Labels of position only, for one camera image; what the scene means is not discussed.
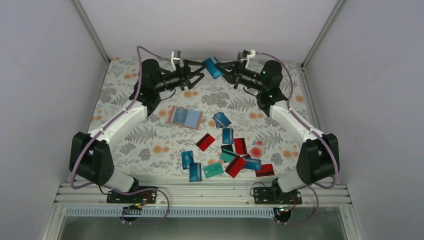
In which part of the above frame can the light blue card right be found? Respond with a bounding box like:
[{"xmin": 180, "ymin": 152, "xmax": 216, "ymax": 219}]
[{"xmin": 243, "ymin": 157, "xmax": 262, "ymax": 171}]

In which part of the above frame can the red card centre upright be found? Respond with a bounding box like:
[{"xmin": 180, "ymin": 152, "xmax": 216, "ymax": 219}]
[{"xmin": 233, "ymin": 137, "xmax": 248, "ymax": 155}]

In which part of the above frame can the teal card lower pile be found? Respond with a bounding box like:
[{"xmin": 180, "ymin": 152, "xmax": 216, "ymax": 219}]
[{"xmin": 203, "ymin": 162, "xmax": 224, "ymax": 178}]

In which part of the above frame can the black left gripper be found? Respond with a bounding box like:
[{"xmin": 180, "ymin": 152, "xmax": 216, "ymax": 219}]
[{"xmin": 154, "ymin": 59, "xmax": 206, "ymax": 94}]

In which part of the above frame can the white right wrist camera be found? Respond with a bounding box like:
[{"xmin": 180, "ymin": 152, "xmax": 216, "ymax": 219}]
[{"xmin": 237, "ymin": 49, "xmax": 256, "ymax": 61}]

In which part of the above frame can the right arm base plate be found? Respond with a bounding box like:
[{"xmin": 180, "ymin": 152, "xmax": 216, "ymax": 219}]
[{"xmin": 252, "ymin": 186, "xmax": 303, "ymax": 205}]

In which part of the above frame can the red card lower centre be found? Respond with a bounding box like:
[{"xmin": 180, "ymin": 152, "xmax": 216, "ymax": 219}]
[{"xmin": 224, "ymin": 156, "xmax": 247, "ymax": 178}]

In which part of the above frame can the perforated grey cable tray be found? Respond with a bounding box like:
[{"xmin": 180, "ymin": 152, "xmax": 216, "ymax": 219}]
[{"xmin": 65, "ymin": 206, "xmax": 274, "ymax": 219}]

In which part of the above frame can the red card near wallet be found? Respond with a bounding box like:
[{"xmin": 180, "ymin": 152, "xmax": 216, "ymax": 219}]
[{"xmin": 195, "ymin": 133, "xmax": 216, "ymax": 152}]

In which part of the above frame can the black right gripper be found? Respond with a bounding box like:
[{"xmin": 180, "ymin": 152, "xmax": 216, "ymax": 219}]
[{"xmin": 214, "ymin": 59, "xmax": 266, "ymax": 92}]

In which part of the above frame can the teal green card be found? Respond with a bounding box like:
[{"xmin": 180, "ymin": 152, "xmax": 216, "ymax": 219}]
[{"xmin": 219, "ymin": 149, "xmax": 240, "ymax": 163}]

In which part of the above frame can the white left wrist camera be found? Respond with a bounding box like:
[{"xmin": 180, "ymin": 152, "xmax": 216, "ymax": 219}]
[{"xmin": 170, "ymin": 49, "xmax": 181, "ymax": 66}]

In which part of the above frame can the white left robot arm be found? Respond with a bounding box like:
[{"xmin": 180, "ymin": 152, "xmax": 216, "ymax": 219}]
[{"xmin": 69, "ymin": 59, "xmax": 206, "ymax": 203}]

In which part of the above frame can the black card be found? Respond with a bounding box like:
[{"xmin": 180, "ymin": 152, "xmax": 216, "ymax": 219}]
[{"xmin": 221, "ymin": 144, "xmax": 234, "ymax": 152}]

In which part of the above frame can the red card bottom right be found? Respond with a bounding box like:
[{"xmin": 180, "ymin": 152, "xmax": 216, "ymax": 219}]
[{"xmin": 255, "ymin": 163, "xmax": 275, "ymax": 178}]

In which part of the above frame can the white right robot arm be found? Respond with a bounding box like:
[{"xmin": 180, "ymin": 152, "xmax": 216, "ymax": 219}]
[{"xmin": 215, "ymin": 59, "xmax": 340, "ymax": 204}]

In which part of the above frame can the blue striped card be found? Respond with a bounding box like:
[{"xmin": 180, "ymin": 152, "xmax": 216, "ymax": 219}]
[{"xmin": 189, "ymin": 162, "xmax": 202, "ymax": 183}]

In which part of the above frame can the aluminium rail frame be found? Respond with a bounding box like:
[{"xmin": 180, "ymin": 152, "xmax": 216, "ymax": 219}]
[{"xmin": 54, "ymin": 176, "xmax": 352, "ymax": 207}]

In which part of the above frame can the blue card pile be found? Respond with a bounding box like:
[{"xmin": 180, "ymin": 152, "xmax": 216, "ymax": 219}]
[
  {"xmin": 181, "ymin": 150, "xmax": 194, "ymax": 170},
  {"xmin": 212, "ymin": 112, "xmax": 232, "ymax": 129}
]

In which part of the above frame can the floral patterned table mat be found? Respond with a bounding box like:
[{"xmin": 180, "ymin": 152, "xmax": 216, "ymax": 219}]
[{"xmin": 111, "ymin": 70, "xmax": 301, "ymax": 177}]

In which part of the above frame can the tan leather card holder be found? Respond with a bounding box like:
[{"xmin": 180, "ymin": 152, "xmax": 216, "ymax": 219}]
[{"xmin": 167, "ymin": 105, "xmax": 203, "ymax": 130}]

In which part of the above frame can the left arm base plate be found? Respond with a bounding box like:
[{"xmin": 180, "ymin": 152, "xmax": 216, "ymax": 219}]
[{"xmin": 106, "ymin": 186, "xmax": 157, "ymax": 205}]

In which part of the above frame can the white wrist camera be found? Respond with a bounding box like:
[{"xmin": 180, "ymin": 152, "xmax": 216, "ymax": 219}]
[
  {"xmin": 170, "ymin": 49, "xmax": 181, "ymax": 66},
  {"xmin": 237, "ymin": 49, "xmax": 256, "ymax": 61}
]

